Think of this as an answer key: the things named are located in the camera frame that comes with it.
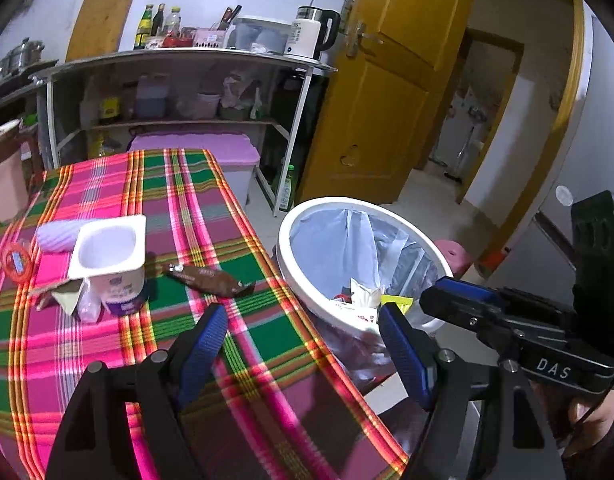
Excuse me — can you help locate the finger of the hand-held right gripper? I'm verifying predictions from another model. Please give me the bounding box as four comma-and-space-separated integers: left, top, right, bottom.
419, 287, 525, 348
434, 276, 508, 311

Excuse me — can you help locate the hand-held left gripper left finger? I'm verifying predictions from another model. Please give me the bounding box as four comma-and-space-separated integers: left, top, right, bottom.
44, 302, 230, 480

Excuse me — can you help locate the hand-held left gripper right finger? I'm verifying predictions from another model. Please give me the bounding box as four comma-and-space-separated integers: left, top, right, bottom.
378, 302, 565, 480

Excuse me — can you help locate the white red printed packet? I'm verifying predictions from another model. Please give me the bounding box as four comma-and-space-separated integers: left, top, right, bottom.
332, 297, 380, 327

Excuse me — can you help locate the long brown snack wrapper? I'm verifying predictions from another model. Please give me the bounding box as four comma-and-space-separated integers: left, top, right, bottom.
162, 262, 255, 297

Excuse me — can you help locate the white yogurt cup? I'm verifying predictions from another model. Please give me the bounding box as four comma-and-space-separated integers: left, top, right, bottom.
67, 214, 149, 317

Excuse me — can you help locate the white round trash bin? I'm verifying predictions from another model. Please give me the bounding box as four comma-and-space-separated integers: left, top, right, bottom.
277, 197, 455, 356

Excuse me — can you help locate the translucent bin liner bag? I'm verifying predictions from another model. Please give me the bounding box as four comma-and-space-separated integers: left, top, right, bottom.
287, 205, 445, 396

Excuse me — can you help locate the torn olive beige packet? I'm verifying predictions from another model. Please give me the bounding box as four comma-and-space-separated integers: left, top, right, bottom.
27, 280, 85, 317

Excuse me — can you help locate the white foam net sleeve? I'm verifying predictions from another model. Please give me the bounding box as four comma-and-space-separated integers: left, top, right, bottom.
36, 219, 93, 253

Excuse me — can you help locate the red tape ring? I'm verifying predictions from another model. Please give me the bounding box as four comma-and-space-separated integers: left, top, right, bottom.
1, 241, 34, 281

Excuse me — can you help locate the person's right hand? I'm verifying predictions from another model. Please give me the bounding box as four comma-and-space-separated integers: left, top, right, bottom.
562, 385, 614, 461

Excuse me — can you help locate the pink plastic stool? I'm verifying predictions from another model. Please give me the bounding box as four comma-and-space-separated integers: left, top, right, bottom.
433, 239, 475, 276

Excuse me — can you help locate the pink green plaid tablecloth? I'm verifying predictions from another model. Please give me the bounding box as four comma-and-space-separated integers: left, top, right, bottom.
0, 147, 410, 480

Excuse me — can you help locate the green plastic bottle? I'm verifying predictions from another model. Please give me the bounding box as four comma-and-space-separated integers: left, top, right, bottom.
278, 164, 295, 212

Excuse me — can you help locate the grey refrigerator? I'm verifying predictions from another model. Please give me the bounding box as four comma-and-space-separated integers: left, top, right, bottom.
479, 10, 614, 311

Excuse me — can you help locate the storage bin with pink lid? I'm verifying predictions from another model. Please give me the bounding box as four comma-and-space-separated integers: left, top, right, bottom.
127, 130, 260, 206

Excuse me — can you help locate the yellow wooden door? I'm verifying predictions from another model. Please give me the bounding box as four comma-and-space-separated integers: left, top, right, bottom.
297, 0, 475, 206

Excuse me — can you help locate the yellow oil bottle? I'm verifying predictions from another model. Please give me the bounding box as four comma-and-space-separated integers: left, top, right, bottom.
90, 132, 118, 158

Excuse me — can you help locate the pink plastic basin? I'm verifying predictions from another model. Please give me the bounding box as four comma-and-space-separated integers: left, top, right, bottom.
189, 91, 223, 120

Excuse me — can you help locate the purple liquid jug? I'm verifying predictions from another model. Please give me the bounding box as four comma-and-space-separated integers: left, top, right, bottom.
134, 75, 169, 121

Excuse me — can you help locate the crumpled plastic bag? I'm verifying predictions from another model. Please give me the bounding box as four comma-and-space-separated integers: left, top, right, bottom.
219, 71, 260, 121

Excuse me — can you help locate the yellow label bottle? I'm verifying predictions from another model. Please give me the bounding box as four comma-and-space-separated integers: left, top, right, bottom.
98, 87, 122, 126

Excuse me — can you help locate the pink pitcher with brown lid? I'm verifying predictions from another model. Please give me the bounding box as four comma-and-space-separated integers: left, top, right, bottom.
0, 119, 30, 223

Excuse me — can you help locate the white metal shelf unit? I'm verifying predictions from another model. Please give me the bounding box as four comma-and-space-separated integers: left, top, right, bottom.
30, 49, 338, 218

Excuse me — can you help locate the white black electric kettle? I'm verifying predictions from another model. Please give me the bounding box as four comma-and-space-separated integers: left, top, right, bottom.
284, 6, 342, 61

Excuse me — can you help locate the pink utensil holder box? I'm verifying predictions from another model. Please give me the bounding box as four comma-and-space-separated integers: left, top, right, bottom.
193, 27, 225, 50

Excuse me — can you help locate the clear plastic container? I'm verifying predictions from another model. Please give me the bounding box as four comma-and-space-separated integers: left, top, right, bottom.
232, 16, 293, 56

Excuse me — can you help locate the green glass bottle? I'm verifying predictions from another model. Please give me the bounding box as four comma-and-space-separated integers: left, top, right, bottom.
134, 4, 154, 51

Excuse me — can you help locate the clear bottle with yellow cap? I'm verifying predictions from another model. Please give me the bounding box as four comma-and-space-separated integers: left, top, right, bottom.
163, 6, 182, 38

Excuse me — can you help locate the kitchen knife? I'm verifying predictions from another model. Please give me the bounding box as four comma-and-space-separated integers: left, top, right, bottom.
218, 5, 243, 32

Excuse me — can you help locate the wooden cutting board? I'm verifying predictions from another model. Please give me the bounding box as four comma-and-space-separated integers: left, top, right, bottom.
64, 0, 140, 63

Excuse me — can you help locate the steel cooking pot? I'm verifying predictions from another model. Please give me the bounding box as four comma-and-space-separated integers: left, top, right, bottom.
10, 37, 45, 68

